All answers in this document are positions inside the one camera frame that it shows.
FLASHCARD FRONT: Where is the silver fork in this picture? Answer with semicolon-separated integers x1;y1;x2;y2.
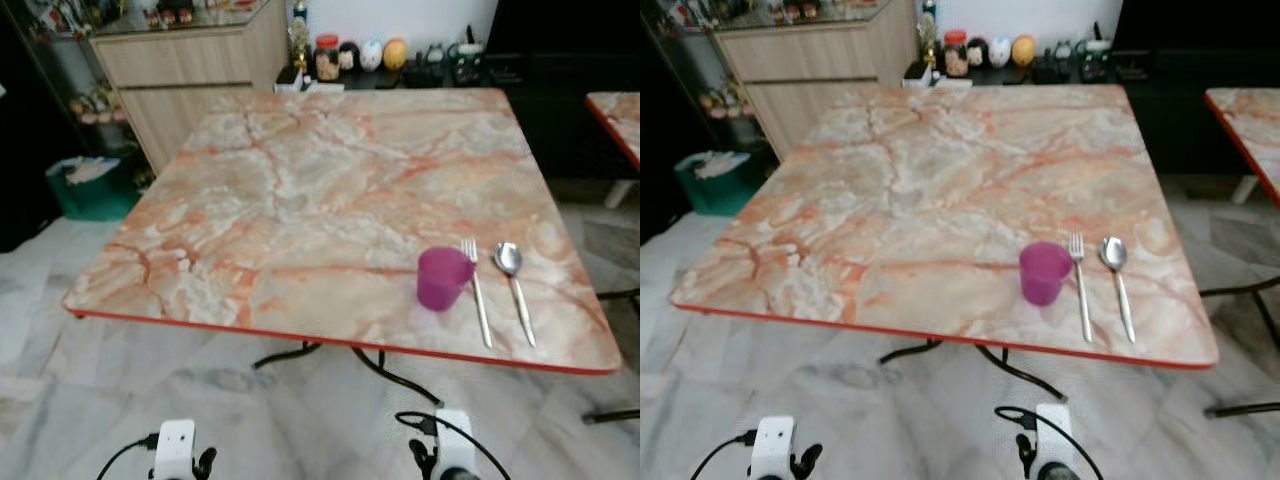
1066;233;1095;345
460;238;495;350

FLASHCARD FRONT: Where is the purple plastic cup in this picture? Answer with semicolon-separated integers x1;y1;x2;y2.
1018;241;1075;308
416;246;476;313

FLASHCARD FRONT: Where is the silver spoon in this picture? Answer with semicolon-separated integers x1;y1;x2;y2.
493;241;538;349
1099;236;1139;346

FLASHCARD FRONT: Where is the marble folding table red edge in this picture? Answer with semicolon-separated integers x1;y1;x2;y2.
63;87;624;376
584;91;641;173
1203;87;1280;208
668;83;1221;370

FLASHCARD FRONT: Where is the green storage basket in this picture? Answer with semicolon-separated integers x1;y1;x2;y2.
44;154;143;223
674;149;768;218

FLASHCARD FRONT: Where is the light wooden cabinet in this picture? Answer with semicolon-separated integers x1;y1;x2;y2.
90;0;293;173
714;0;921;163

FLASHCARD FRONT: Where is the dark grey figurine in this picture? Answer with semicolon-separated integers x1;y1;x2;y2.
419;44;452;84
1046;40;1080;81

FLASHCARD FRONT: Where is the dark figurine with white cup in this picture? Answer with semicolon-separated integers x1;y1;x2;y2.
450;24;489;85
1079;20;1117;82

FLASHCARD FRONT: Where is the red lidded jar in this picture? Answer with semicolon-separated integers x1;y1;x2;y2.
313;34;342;82
941;29;970;79

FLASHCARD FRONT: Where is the glass display case with figurines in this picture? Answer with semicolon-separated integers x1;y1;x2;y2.
650;0;896;126
20;0;271;131

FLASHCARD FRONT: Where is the black television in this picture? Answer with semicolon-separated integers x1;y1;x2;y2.
1113;0;1280;53
488;0;641;57

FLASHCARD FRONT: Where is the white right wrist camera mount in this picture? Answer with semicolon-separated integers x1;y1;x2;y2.
431;408;477;474
1032;402;1074;472

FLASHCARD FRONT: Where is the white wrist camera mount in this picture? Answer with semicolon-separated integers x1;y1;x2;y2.
1032;402;1074;472
431;408;477;474
151;419;199;480
749;415;797;480

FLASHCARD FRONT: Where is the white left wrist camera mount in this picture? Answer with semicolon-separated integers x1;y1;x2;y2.
151;419;199;480
749;415;797;480

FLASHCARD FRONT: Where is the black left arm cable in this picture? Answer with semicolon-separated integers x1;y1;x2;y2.
689;429;757;480
96;432;162;480

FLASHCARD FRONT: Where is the black metal table frame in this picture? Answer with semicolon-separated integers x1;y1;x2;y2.
582;285;641;426
878;338;1067;402
1198;274;1280;419
251;339;447;407

